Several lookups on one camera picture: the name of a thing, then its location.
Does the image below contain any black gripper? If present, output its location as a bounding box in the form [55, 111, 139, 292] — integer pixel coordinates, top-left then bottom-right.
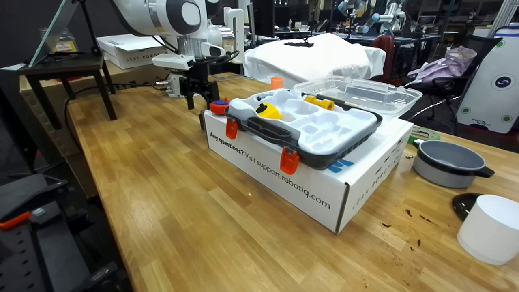
[180, 56, 222, 113]

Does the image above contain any white cardboard box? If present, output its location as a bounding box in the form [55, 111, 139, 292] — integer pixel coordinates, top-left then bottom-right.
[203, 100, 415, 236]

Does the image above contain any yellow black tool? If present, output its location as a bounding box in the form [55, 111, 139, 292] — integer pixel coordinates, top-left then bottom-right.
[255, 103, 284, 122]

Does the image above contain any stack of white flat boxes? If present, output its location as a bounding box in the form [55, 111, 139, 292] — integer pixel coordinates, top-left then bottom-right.
[96, 33, 169, 70]

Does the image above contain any yellow orange tool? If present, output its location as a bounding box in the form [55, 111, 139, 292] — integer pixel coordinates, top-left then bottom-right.
[303, 95, 337, 113]

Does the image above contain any grey white organizer case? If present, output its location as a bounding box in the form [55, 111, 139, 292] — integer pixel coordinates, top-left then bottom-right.
[224, 88, 384, 177]

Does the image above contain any black side table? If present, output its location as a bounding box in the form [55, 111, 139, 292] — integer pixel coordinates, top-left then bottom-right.
[21, 51, 118, 132]

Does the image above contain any clear plastic lid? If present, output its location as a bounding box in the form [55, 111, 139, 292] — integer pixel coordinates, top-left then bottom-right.
[290, 75, 425, 121]

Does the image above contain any grey metal rod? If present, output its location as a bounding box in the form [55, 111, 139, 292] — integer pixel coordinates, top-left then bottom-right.
[26, 0, 74, 69]

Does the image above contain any red chair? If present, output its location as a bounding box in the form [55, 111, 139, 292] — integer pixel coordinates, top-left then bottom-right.
[371, 33, 399, 83]

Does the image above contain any black perforated breadboard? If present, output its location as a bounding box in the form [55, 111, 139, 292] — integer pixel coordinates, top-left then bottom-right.
[0, 173, 135, 292]

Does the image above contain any green flat item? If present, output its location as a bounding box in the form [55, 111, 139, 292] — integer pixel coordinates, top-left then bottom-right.
[409, 126, 443, 147]

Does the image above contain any purple cloth bag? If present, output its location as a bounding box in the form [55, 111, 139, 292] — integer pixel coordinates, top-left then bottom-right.
[405, 44, 480, 85]

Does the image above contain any black disc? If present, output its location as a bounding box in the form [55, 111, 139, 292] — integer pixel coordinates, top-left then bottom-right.
[451, 192, 485, 223]

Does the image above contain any white cylinder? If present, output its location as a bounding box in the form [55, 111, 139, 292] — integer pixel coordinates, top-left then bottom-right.
[456, 194, 519, 268]

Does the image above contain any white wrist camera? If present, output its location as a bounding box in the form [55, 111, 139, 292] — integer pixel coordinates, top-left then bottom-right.
[151, 53, 195, 72]

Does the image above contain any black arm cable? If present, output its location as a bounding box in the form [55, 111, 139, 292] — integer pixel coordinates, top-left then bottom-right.
[212, 48, 243, 66]

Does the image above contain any red-handled tool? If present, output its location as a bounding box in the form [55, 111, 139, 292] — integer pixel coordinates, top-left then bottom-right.
[0, 210, 34, 234]

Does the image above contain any grey pot with black handles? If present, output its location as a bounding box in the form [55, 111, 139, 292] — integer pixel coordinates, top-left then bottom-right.
[412, 140, 496, 190]

